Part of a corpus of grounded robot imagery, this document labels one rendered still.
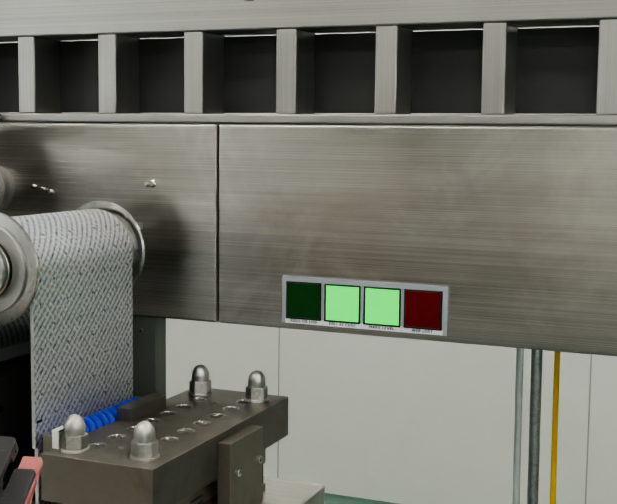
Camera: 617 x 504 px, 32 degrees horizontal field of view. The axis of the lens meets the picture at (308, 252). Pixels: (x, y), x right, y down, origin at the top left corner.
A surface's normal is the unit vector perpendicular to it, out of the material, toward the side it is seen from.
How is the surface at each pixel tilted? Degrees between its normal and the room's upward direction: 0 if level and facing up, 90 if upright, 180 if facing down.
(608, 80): 90
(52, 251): 69
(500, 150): 90
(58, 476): 90
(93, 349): 90
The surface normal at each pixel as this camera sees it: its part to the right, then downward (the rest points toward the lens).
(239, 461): 0.92, 0.05
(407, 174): -0.39, 0.09
